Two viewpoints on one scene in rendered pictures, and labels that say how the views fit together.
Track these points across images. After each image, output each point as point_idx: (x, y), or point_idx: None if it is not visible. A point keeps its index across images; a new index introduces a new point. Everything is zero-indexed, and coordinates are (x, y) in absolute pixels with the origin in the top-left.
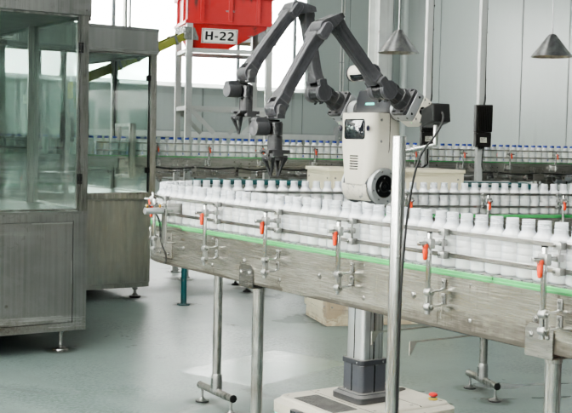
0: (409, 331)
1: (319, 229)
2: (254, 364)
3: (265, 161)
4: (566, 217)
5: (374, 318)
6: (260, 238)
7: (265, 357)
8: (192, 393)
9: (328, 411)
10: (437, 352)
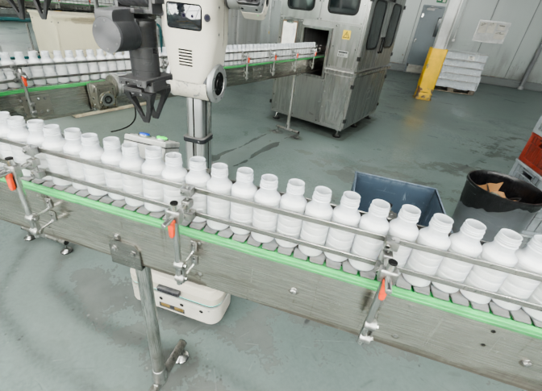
0: (127, 115)
1: (285, 228)
2: (150, 321)
3: (132, 97)
4: (246, 66)
5: None
6: (143, 213)
7: None
8: (16, 227)
9: (196, 284)
10: (156, 133)
